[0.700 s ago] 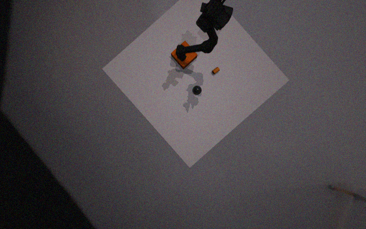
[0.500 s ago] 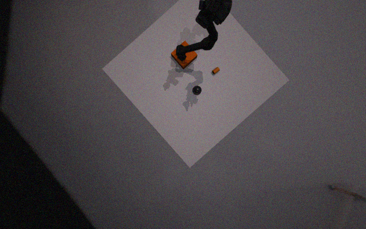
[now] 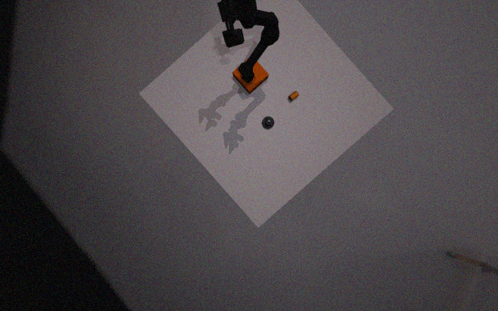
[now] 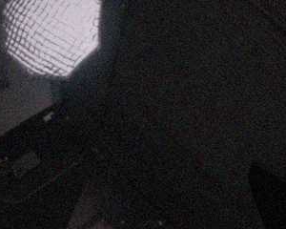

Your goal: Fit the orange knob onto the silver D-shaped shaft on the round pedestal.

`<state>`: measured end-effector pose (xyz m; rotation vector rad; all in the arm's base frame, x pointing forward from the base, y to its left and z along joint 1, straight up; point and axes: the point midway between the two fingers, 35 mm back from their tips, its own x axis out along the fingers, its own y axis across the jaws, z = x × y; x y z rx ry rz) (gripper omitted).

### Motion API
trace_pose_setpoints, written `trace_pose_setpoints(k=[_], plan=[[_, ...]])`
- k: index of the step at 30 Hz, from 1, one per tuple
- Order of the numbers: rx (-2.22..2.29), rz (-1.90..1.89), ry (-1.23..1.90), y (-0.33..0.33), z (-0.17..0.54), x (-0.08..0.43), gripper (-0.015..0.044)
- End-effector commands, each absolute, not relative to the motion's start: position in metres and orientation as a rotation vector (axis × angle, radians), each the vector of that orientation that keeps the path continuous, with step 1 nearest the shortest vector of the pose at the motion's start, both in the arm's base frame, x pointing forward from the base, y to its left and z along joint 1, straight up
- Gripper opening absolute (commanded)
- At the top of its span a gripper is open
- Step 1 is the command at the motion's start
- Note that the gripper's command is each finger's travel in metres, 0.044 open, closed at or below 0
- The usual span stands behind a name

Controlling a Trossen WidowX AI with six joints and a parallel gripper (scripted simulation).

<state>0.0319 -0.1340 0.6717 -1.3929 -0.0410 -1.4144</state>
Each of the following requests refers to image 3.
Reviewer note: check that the orange knob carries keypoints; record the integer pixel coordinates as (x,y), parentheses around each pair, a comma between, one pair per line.
(293,96)

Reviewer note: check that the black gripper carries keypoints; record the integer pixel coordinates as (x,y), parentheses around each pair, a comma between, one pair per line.
(229,11)

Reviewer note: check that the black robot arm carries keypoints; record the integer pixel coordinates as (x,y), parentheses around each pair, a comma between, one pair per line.
(250,16)

